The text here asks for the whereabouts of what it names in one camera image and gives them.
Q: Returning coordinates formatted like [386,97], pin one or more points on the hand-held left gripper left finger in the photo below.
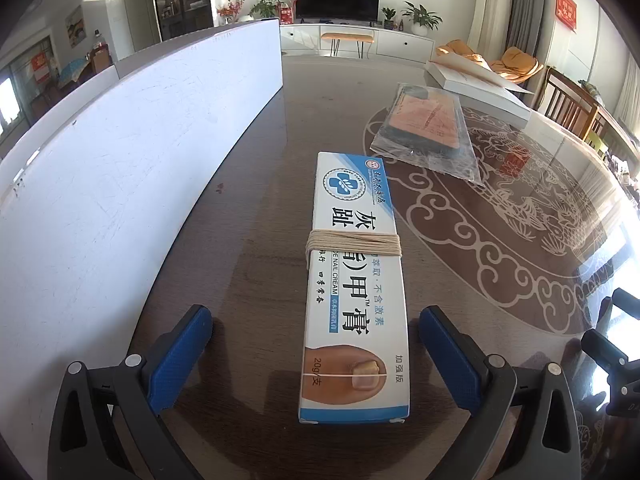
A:
[180,360]

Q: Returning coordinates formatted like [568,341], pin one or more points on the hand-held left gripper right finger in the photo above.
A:
[450,360]

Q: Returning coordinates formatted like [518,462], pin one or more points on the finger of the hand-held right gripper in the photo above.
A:
[602,350]
[627,304]

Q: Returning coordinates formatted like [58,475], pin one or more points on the white and blue cream box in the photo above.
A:
[350,310]

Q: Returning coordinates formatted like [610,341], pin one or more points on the cluttered wooden table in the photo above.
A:
[617,135]

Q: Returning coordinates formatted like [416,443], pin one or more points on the large white board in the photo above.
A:
[125,160]

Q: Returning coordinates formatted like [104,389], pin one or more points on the wooden chair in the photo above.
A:
[560,95]

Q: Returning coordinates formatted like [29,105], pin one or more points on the clear bag with orange card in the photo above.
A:
[425,120]

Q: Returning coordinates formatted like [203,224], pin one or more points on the white flat box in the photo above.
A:
[480,90]

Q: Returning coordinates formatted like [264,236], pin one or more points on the orange lounge chair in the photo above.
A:
[520,60]

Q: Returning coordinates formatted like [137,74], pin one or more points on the glass balcony door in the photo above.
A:
[15,100]

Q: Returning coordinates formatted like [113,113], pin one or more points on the blue patterned cloth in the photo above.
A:
[74,70]

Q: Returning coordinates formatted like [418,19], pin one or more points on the grey curtain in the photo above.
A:
[530,10]

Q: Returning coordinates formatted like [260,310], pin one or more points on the brown cardboard carton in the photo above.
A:
[100,57]

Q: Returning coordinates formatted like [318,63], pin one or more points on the white television cabinet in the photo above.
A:
[400,42]

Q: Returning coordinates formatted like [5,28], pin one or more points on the white sheer curtain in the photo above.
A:
[492,5]

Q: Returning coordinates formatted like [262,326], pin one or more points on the red door poster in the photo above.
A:
[40,62]

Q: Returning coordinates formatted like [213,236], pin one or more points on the orange top stool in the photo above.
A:
[347,36]

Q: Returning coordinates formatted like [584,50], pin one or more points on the large plant in white pot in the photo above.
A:
[421,17]

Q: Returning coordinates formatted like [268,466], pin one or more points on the white tall cabinet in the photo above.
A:
[140,15]

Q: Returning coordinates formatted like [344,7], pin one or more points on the small potted plant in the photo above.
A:
[388,12]

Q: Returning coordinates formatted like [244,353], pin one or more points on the red flowers in vase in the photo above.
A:
[231,8]

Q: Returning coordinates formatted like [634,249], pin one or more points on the green leafy potted plant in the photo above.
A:
[265,7]

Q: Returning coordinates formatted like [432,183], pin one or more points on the black television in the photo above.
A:
[336,1]

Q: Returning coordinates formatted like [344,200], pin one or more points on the red wall hanging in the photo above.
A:
[566,9]

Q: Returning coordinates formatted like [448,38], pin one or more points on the framed wall painting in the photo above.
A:
[75,25]

